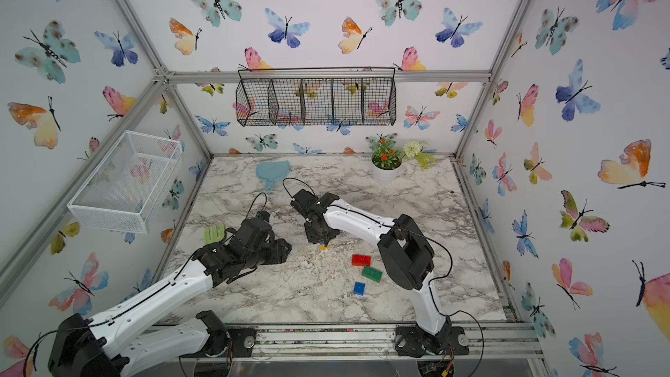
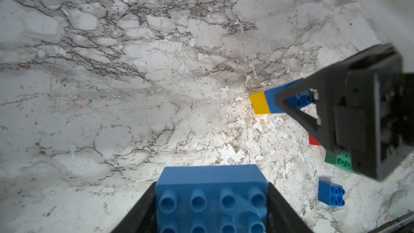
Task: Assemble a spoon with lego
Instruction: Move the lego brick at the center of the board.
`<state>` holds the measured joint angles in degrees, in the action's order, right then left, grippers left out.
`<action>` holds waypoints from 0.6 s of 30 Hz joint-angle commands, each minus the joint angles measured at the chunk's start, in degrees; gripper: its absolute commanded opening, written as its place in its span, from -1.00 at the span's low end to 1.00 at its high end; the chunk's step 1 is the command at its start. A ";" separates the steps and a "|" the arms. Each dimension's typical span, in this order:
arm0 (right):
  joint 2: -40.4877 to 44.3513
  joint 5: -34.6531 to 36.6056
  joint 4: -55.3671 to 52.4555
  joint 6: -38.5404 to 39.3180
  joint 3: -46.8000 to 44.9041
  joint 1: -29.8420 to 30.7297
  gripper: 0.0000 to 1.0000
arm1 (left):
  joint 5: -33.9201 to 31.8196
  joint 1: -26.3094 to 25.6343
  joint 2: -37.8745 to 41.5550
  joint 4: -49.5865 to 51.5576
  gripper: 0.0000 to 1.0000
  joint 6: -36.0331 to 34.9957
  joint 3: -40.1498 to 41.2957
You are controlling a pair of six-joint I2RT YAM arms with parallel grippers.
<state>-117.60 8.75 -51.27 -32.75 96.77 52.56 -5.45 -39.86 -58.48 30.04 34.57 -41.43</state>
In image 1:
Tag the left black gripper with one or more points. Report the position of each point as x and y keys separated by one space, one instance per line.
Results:
x=279 y=250

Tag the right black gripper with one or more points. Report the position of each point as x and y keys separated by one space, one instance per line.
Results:
x=311 y=238

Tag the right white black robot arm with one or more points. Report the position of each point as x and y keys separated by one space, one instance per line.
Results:
x=406 y=253

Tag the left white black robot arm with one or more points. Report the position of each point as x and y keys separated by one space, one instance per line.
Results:
x=77 y=352

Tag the red lego brick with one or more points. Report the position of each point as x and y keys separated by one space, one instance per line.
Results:
x=361 y=260

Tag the green lego brick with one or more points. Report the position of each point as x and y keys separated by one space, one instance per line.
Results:
x=371 y=273

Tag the blue small lego brick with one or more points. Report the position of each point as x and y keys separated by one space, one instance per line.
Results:
x=359 y=288

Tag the teal hand mirror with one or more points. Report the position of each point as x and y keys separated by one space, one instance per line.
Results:
x=272 y=173

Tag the potted plant white pot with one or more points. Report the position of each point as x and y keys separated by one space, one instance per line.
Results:
x=387 y=158

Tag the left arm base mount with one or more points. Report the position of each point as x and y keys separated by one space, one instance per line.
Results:
x=235 y=343

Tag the black wire wall basket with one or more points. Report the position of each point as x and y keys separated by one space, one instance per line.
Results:
x=316 y=97

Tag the white mesh wall basket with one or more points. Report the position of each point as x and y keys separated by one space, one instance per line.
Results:
x=122 y=190

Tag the aluminium front rail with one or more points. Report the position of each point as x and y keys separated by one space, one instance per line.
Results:
x=325 y=342

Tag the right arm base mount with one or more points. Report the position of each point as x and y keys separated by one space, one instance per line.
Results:
x=414 y=342

